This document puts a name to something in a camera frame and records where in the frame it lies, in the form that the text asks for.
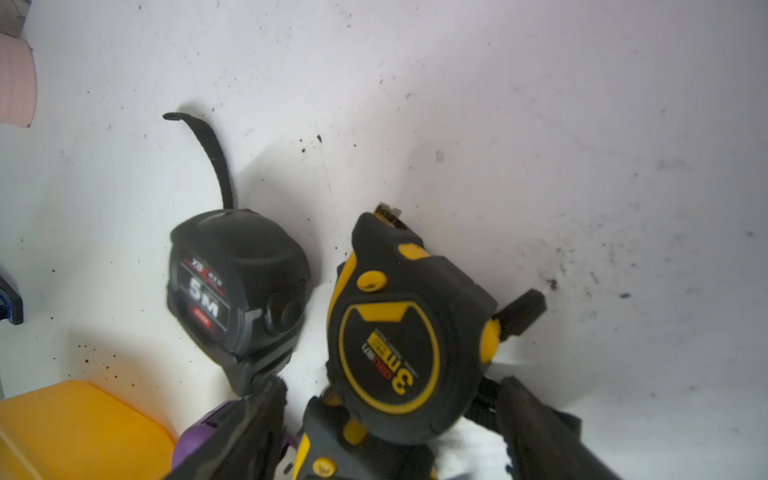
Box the black 5M tape measure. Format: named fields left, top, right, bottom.
left=163, top=112, right=311, bottom=397

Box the yellow plastic storage box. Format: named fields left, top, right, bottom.
left=1, top=380, right=175, bottom=479

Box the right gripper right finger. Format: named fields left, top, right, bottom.
left=496, top=377, right=618, bottom=480

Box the purple tape measure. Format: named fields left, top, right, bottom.
left=171, top=400, right=298, bottom=479

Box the black yellow 3M tape measure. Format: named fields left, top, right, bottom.
left=327, top=204, right=547, bottom=445

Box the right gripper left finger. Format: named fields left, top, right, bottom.
left=167, top=377, right=287, bottom=479

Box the pink pen holder cup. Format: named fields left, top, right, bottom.
left=0, top=34, right=37, bottom=128

